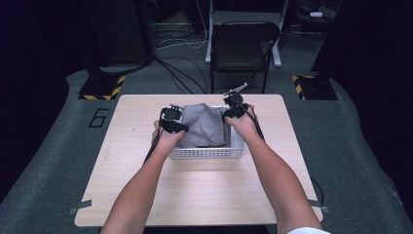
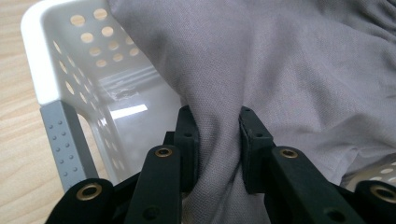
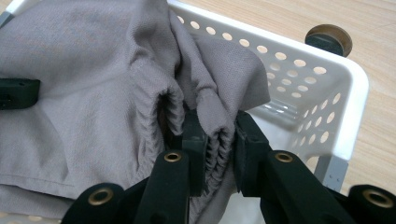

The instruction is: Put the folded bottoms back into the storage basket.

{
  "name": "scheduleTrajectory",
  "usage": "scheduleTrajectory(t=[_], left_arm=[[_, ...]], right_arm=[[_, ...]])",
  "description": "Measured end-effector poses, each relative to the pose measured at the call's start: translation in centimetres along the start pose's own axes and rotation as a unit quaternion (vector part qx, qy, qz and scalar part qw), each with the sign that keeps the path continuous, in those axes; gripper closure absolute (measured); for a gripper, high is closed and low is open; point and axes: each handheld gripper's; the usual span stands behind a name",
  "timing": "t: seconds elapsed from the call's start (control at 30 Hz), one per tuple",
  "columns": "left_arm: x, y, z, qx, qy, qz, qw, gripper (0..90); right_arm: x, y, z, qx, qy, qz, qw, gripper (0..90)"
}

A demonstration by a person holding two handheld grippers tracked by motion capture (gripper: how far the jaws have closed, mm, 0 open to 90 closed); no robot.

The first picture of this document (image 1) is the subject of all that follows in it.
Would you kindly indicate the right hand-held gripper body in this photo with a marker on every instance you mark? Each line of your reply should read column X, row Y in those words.
column 235, row 102

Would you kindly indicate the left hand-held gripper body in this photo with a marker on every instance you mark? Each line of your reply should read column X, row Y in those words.
column 171, row 117

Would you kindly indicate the grey shorts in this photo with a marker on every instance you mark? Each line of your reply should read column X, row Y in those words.
column 204, row 125

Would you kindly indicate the white plastic basket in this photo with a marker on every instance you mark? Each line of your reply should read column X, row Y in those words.
column 211, row 152

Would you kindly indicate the person's right hand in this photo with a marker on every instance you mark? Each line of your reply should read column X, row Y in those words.
column 244, row 126

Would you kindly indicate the person's left hand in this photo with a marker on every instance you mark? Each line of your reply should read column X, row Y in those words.
column 166, row 140

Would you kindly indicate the black folding chair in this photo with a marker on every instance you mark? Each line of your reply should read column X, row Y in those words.
column 209, row 39
column 242, row 55

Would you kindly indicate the black striped stand base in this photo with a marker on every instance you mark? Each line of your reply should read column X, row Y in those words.
column 103, row 86
column 314, row 87

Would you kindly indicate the grey tape strip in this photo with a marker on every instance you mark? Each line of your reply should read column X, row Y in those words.
column 79, row 206
column 319, row 206

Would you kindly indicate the person's white sleeve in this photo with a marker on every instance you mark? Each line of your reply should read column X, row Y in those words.
column 308, row 231

